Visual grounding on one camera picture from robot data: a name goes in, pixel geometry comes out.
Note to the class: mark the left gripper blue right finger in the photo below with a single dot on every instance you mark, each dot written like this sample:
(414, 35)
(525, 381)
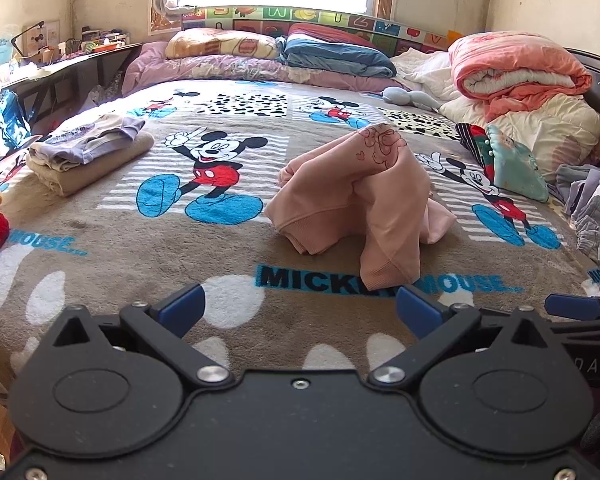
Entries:
(419, 312)

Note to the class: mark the folded beige and purple clothes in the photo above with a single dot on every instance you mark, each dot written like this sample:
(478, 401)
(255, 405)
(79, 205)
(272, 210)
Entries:
(75, 157)

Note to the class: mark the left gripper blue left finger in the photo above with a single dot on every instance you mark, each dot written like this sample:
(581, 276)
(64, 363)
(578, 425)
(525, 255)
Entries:
(181, 311)

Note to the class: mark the teal folded garment stack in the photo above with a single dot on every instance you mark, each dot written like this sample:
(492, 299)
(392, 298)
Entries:
(508, 164)

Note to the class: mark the blue folded quilt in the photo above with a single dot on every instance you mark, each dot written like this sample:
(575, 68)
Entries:
(304, 51)

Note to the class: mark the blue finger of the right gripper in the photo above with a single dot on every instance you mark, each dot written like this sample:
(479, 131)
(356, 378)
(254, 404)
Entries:
(574, 307)

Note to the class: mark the grey plush toy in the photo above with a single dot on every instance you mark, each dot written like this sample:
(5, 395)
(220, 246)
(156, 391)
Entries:
(402, 97)

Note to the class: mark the purple floral quilt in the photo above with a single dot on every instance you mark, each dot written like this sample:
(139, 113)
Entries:
(153, 67)

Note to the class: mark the pink rolled comforter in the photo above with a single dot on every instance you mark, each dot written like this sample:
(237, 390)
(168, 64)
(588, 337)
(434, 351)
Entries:
(514, 71)

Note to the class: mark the cream white duvet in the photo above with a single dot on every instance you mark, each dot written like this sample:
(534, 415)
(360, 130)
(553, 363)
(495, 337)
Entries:
(563, 131)

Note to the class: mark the dark side desk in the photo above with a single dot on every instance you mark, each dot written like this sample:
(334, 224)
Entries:
(59, 91)

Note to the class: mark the yellow patterned pillow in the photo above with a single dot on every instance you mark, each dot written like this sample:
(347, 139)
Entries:
(213, 41)

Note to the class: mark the colourful alphabet headboard mat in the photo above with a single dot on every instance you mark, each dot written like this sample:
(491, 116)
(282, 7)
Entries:
(390, 37)

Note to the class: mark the pink sweatshirt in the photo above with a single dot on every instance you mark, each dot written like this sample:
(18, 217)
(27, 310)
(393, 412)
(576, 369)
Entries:
(367, 183)

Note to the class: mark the grey clothes pile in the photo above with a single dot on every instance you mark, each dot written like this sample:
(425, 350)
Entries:
(579, 187)

